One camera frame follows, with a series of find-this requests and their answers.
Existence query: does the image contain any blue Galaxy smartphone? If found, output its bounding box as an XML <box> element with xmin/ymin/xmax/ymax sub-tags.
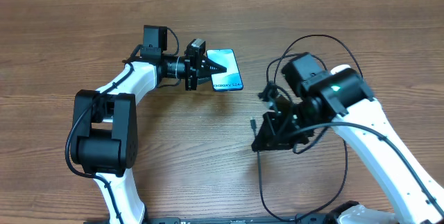
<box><xmin>207</xmin><ymin>49</ymin><xmax>244</xmax><ymax>92</ymax></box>

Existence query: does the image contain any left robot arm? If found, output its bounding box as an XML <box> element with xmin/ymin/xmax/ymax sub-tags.
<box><xmin>65</xmin><ymin>25</ymin><xmax>227</xmax><ymax>223</ymax></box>

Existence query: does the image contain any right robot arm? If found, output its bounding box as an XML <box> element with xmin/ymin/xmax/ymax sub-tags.
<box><xmin>251</xmin><ymin>53</ymin><xmax>443</xmax><ymax>223</ymax></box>

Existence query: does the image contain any white power strip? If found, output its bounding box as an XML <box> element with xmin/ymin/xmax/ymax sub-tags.
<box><xmin>330</xmin><ymin>64</ymin><xmax>351</xmax><ymax>75</ymax></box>

